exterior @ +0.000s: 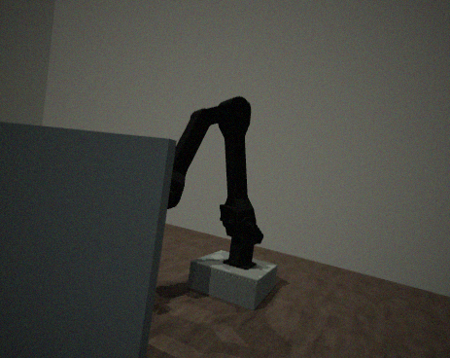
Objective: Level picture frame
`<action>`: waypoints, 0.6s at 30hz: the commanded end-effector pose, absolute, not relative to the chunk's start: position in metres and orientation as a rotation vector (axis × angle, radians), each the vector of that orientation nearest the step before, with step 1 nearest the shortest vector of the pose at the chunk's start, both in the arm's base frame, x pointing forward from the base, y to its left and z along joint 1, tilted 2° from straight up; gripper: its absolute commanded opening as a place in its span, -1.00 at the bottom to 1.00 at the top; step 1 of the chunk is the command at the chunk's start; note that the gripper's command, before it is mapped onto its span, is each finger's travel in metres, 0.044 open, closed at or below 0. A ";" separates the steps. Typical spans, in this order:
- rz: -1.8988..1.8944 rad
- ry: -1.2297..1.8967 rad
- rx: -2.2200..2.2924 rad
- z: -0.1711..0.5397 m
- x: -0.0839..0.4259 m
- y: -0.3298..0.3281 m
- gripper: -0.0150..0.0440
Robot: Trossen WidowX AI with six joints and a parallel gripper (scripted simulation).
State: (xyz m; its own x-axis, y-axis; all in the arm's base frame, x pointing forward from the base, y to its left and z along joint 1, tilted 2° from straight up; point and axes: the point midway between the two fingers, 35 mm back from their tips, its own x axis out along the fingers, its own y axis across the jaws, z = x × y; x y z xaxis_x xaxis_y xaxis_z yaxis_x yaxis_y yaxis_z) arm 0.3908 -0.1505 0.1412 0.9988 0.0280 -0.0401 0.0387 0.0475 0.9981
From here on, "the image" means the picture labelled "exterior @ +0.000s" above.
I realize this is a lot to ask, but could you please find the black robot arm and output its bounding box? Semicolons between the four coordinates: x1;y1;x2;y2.
167;96;263;269

